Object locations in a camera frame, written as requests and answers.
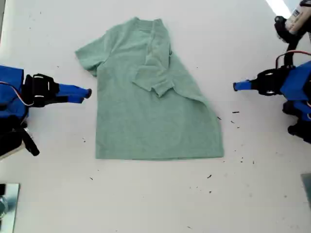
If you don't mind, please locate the arm red white wire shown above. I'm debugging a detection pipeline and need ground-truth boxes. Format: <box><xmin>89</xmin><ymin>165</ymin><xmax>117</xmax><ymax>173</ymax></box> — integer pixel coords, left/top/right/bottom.
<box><xmin>0</xmin><ymin>82</ymin><xmax>35</xmax><ymax>106</ymax></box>
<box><xmin>276</xmin><ymin>50</ymin><xmax>311</xmax><ymax>71</ymax></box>

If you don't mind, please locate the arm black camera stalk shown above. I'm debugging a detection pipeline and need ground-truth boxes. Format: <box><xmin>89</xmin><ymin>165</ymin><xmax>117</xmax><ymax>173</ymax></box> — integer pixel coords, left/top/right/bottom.
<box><xmin>21</xmin><ymin>127</ymin><xmax>40</xmax><ymax>157</ymax></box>
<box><xmin>284</xmin><ymin>33</ymin><xmax>304</xmax><ymax>71</ymax></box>

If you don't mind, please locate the green t-shirt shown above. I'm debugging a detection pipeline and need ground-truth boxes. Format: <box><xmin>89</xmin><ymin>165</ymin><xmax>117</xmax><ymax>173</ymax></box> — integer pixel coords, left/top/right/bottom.
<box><xmin>74</xmin><ymin>16</ymin><xmax>225</xmax><ymax>161</ymax></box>

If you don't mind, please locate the wide steel plate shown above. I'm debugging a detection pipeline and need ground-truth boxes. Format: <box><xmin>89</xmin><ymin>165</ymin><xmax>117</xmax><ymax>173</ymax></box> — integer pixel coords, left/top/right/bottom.
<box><xmin>0</xmin><ymin>183</ymin><xmax>20</xmax><ymax>233</ymax></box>

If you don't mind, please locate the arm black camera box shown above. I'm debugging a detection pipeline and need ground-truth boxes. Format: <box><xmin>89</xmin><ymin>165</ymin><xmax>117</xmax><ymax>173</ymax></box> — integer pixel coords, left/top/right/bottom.
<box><xmin>0</xmin><ymin>121</ymin><xmax>25</xmax><ymax>161</ymax></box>
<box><xmin>274</xmin><ymin>0</ymin><xmax>311</xmax><ymax>44</ymax></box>

